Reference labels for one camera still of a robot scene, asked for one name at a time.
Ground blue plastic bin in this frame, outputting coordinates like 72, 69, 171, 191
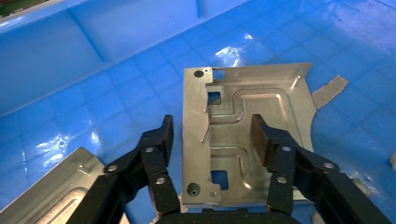
0, 0, 396, 224

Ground stamped sheet metal bracket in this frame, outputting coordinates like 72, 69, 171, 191
0, 147, 131, 224
181, 63, 317, 207

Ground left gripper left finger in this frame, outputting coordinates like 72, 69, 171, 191
66, 115, 182, 224

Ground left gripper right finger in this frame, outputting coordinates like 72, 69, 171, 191
250, 113, 392, 224

